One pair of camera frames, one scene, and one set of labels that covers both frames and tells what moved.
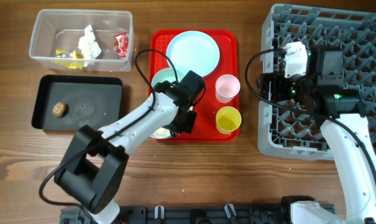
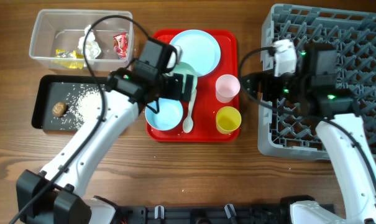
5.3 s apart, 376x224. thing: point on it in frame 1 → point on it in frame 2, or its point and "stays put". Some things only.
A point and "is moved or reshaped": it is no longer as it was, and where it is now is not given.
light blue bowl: x=160 y=137 is moved or reshaped
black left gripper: x=188 y=125 → x=174 y=91
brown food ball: x=59 y=109 stays put
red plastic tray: x=205 y=129 stays put
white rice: x=162 y=132 → x=73 y=119
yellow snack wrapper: x=74 y=64 stays put
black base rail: x=248 y=214 stays put
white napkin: x=90 y=47 stays put
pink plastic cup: x=227 y=87 stays put
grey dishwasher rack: x=294 y=128 stays put
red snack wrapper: x=120 y=45 stays put
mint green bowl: x=166 y=74 is moved or reshaped
